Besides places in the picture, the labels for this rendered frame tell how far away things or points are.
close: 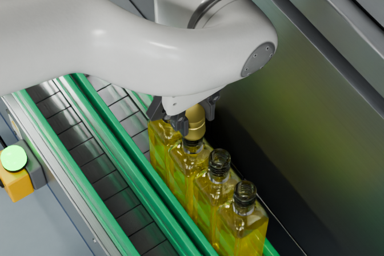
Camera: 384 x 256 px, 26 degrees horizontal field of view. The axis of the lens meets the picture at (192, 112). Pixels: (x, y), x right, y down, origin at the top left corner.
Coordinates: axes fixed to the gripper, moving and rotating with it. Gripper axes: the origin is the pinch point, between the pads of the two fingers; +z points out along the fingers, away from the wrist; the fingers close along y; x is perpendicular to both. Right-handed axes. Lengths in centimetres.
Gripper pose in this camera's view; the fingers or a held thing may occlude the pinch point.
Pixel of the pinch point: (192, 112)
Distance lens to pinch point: 109.4
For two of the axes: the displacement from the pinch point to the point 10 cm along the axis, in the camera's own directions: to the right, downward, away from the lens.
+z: 0.0, 5.3, 8.5
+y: -8.2, 4.9, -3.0
